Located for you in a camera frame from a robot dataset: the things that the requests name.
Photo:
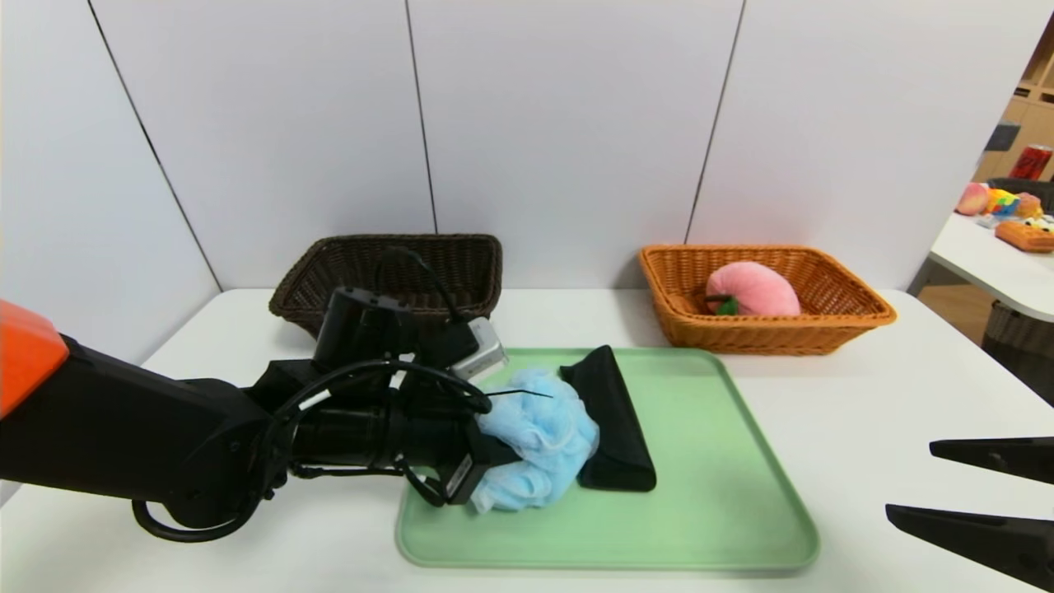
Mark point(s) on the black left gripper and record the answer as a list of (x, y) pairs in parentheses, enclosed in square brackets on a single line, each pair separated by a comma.
[(463, 476)]

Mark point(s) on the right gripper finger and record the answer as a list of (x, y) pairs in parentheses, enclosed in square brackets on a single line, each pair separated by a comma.
[(1005, 457), (988, 539)]

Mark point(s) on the blue mesh bath loofah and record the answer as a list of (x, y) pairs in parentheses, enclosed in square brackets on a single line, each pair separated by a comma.
[(552, 412)]

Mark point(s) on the black glasses case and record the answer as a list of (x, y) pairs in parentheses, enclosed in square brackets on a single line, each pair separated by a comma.
[(613, 428)]

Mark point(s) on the pink plush peach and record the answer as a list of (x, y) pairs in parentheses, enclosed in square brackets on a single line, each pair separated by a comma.
[(757, 292)]

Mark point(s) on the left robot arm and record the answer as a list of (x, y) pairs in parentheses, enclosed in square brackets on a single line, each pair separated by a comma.
[(148, 436)]

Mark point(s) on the dark brown wicker basket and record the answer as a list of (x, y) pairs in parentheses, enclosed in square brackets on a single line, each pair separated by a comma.
[(469, 272)]

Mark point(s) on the orange wicker basket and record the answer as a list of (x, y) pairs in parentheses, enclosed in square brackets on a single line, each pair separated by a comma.
[(757, 333)]

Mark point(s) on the dark wicker stool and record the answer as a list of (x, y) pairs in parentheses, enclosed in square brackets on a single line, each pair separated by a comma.
[(1021, 338)]

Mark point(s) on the white side table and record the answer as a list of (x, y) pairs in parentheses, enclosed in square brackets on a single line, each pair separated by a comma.
[(980, 263)]

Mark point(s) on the green plastic tray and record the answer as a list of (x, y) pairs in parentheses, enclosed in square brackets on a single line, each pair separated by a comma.
[(708, 511)]

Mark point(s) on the orange waffle toy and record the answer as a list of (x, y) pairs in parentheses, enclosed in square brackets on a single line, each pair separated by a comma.
[(1025, 237)]

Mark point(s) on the pink bun toy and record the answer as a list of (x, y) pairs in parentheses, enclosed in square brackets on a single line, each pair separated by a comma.
[(1029, 206)]

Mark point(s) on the colourful cube toy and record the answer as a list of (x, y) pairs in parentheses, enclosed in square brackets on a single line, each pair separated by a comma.
[(1003, 203)]

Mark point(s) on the small toy peach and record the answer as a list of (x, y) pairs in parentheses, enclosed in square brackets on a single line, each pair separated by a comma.
[(973, 200)]

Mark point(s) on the black bowl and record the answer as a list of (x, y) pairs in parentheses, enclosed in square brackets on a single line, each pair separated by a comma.
[(1039, 186)]

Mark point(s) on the red soda can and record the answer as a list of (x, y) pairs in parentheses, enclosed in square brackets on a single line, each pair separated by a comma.
[(1031, 162)]

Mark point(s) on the wooden shelf unit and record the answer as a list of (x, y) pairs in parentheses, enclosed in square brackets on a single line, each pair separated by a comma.
[(1033, 107)]

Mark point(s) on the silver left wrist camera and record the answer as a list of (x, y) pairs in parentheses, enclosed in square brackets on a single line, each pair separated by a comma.
[(486, 350)]

